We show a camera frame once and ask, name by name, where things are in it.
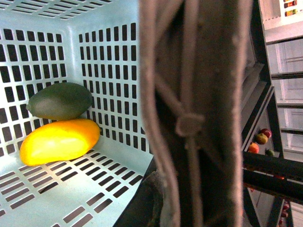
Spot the dark green avocado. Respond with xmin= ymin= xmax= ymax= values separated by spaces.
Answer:
xmin=26 ymin=82 xmax=92 ymax=121

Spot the light blue plastic basket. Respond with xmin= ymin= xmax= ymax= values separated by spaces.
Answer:
xmin=0 ymin=0 xmax=157 ymax=227

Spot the white product shelf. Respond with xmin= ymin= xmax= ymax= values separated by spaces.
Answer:
xmin=258 ymin=0 xmax=303 ymax=45

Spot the glass door refrigerator cabinet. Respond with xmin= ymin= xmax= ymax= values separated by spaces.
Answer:
xmin=267 ymin=37 xmax=303 ymax=227

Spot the yellow mango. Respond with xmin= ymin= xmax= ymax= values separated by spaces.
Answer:
xmin=19 ymin=119 xmax=100 ymax=166

